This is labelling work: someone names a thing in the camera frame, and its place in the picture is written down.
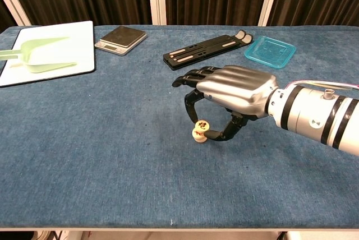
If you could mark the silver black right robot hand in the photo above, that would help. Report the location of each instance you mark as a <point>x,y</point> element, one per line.
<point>235,88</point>

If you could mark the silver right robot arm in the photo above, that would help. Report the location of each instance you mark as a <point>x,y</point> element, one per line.
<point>314,116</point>

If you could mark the black folding stand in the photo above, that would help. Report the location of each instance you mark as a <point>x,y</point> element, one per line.
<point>202,52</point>

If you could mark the teal transparent plastic lid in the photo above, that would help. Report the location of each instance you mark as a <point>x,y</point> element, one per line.
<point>269,52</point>

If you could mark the silver digital kitchen scale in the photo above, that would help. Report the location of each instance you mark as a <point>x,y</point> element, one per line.
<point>123,38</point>

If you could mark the blue fabric table cover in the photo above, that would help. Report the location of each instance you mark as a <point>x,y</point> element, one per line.
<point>84,139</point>

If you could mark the white rectangular board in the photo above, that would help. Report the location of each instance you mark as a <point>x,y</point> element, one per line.
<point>56,31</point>

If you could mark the light green plastic scoop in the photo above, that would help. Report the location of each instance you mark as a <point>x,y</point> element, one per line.
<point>39,55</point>

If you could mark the white object under table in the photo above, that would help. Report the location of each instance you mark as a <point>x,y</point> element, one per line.
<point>45,235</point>

